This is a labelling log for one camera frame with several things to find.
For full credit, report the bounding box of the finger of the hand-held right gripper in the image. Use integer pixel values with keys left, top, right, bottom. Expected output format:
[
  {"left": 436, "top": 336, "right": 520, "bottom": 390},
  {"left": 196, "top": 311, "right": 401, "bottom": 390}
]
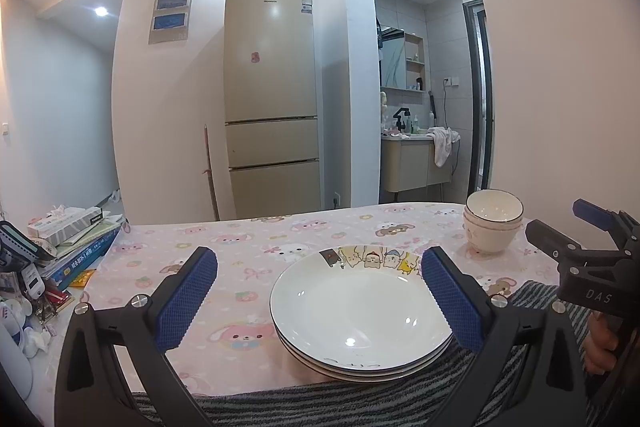
[
  {"left": 525, "top": 219, "right": 587, "bottom": 265},
  {"left": 572, "top": 199, "right": 640, "bottom": 254}
]

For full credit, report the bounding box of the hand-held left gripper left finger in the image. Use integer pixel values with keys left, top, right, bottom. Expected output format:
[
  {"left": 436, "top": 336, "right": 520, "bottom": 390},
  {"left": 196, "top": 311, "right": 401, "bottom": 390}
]
[{"left": 54, "top": 246, "right": 221, "bottom": 427}]

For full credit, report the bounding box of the black door frame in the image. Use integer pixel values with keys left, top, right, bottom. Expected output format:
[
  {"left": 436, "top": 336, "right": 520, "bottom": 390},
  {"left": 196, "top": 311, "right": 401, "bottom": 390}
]
[{"left": 462, "top": 0, "right": 496, "bottom": 202}]

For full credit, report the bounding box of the bathroom mirror cabinet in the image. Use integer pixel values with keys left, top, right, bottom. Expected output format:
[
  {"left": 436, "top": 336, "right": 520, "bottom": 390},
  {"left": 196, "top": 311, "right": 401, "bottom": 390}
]
[{"left": 377, "top": 19, "right": 426, "bottom": 90}]

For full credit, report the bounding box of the white tissue box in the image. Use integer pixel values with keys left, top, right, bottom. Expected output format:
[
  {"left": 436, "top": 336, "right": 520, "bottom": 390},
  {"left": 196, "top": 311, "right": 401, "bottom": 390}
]
[{"left": 27, "top": 206, "right": 104, "bottom": 239}]

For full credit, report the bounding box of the beige vanity cabinet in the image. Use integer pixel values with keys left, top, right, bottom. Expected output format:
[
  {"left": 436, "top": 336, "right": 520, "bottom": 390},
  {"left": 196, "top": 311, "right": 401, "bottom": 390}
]
[{"left": 381, "top": 138, "right": 453, "bottom": 194}]

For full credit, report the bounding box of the pale green book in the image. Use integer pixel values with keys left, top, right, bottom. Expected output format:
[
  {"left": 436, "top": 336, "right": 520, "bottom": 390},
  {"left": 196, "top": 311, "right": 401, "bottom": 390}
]
[{"left": 55, "top": 214, "right": 126, "bottom": 254}]

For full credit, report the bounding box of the white cartoon print plate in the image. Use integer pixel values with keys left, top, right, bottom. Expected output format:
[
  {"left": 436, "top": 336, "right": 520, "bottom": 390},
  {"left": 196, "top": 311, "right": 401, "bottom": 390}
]
[
  {"left": 270, "top": 244, "right": 457, "bottom": 365},
  {"left": 274, "top": 332, "right": 468, "bottom": 375},
  {"left": 287, "top": 347, "right": 476, "bottom": 384}
]

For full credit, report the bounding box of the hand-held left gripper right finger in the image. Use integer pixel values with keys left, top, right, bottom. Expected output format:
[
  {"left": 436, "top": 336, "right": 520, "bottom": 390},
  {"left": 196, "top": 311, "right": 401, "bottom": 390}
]
[{"left": 421, "top": 246, "right": 587, "bottom": 427}]

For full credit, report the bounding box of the person's right hand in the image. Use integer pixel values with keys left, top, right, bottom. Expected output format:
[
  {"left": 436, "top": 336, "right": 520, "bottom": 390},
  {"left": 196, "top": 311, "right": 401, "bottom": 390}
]
[{"left": 585, "top": 311, "right": 622, "bottom": 375}]

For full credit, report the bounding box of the beige refrigerator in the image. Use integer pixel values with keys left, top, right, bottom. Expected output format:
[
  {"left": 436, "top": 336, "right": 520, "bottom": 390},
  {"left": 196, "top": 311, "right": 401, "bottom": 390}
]
[{"left": 223, "top": 0, "right": 321, "bottom": 220}]

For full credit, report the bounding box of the white enamel mug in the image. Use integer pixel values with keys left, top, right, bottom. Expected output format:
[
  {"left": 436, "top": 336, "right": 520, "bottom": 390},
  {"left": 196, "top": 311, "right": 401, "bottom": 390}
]
[{"left": 0, "top": 322, "right": 33, "bottom": 403}]

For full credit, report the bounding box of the grey electrical panel box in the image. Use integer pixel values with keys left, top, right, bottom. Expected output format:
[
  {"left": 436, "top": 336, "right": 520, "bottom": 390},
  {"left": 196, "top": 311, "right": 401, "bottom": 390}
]
[{"left": 149, "top": 0, "right": 195, "bottom": 45}]

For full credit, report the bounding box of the grey striped cloth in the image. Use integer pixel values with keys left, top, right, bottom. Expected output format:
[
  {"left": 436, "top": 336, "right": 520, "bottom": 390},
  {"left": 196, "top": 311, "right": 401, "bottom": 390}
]
[{"left": 131, "top": 279, "right": 601, "bottom": 427}]

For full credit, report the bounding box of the white handheld device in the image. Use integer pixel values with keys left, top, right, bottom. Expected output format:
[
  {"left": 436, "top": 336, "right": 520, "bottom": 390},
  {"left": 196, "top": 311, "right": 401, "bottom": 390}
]
[{"left": 20, "top": 264, "right": 46, "bottom": 303}]

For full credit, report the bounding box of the white black-rimmed bowl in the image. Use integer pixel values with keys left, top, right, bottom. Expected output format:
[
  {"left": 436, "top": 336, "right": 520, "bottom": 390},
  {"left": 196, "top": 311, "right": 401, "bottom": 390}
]
[{"left": 464, "top": 189, "right": 525, "bottom": 228}]

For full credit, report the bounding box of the orange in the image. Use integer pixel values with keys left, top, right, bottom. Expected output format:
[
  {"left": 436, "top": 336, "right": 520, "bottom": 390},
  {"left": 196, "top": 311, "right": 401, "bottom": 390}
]
[
  {"left": 462, "top": 212, "right": 524, "bottom": 240},
  {"left": 465, "top": 227, "right": 522, "bottom": 256}
]

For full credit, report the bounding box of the white towel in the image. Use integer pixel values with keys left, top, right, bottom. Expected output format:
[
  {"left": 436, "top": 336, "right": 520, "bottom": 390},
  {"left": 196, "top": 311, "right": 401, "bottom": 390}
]
[{"left": 432, "top": 127, "right": 462, "bottom": 168}]

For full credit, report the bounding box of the blue cartoon bag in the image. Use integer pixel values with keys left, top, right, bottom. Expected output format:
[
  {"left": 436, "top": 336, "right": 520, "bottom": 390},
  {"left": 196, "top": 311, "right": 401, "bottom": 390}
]
[{"left": 0, "top": 222, "right": 56, "bottom": 269}]

